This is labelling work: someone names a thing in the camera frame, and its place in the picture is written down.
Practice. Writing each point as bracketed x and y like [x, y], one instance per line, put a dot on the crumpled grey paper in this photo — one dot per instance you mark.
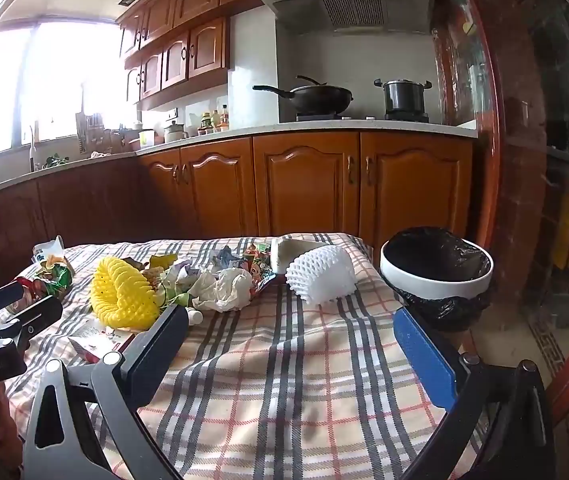
[182, 275]

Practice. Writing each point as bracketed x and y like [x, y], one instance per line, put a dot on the white plastic container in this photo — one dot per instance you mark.
[147, 139]

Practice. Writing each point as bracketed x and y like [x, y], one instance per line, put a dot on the white ceramic jar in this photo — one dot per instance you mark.
[174, 132]

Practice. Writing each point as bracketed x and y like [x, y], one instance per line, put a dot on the kitchen window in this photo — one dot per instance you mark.
[49, 85]

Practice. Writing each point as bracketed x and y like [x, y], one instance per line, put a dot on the white carton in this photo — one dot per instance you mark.
[284, 255]

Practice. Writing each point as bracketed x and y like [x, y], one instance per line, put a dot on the white kitchen countertop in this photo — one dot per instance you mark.
[314, 127]

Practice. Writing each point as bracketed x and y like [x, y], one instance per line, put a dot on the wooden wall cabinets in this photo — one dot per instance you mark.
[189, 35]

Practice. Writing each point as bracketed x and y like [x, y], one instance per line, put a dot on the glass sliding door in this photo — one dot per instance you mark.
[554, 160]

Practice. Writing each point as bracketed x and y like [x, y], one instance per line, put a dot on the black wok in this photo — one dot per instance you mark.
[322, 97]

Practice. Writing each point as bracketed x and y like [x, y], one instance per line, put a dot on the knife rack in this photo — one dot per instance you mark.
[89, 130]

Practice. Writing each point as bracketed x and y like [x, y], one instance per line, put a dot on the yellow foam fruit net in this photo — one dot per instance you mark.
[122, 292]

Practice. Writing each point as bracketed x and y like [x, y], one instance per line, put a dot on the white tissue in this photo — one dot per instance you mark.
[227, 290]

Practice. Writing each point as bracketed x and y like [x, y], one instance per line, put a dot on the white foam fruit net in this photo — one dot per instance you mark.
[322, 275]

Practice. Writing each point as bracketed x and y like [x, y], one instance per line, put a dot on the red and white packet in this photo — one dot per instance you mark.
[97, 345]

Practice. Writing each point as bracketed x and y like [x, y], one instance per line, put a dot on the blue and white packet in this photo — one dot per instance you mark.
[47, 250]

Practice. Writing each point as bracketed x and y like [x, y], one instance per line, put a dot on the black cooking pot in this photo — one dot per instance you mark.
[403, 97]

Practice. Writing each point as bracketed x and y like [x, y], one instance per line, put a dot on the green vegetables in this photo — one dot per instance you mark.
[57, 161]

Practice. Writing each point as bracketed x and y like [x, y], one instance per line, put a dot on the colourful cartoon snack wrapper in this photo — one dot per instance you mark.
[254, 266]

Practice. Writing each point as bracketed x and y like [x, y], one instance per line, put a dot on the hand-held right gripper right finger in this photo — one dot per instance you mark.
[424, 356]

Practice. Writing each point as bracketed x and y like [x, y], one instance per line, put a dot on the kitchen faucet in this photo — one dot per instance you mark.
[32, 152]

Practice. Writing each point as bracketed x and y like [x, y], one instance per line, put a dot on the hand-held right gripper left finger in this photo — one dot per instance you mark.
[164, 341]

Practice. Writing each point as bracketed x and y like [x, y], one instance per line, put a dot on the steel range hood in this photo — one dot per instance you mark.
[349, 0]

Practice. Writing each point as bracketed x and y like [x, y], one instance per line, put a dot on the green snack packet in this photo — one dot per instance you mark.
[54, 282]

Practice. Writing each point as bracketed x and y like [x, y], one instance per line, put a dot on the wooden base cabinets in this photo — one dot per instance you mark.
[304, 185]

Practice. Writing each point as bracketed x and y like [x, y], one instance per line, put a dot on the sauce bottle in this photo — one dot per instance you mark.
[224, 117]
[206, 122]

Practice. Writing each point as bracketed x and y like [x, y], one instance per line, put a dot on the red snack packet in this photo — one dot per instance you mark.
[32, 291]

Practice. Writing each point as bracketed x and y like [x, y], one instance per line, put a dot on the plaid tablecloth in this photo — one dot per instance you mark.
[284, 385]

